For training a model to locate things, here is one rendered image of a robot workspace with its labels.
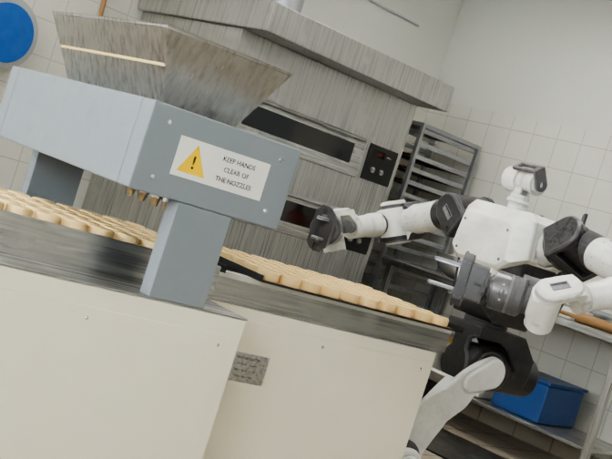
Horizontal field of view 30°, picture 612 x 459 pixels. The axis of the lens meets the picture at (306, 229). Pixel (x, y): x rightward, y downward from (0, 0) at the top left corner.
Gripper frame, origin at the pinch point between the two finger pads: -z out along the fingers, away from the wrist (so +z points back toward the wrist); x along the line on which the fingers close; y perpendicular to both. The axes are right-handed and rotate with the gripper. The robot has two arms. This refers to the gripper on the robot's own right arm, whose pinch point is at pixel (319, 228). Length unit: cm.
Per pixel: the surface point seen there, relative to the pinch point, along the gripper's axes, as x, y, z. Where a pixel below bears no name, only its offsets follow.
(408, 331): -16.0, 32.5, -31.0
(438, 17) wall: 164, -47, 552
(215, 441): -49, 2, -63
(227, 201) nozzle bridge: 2, -3, -96
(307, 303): -15, 11, -53
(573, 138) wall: 99, 72, 491
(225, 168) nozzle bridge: 8, -5, -98
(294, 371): -30, 13, -53
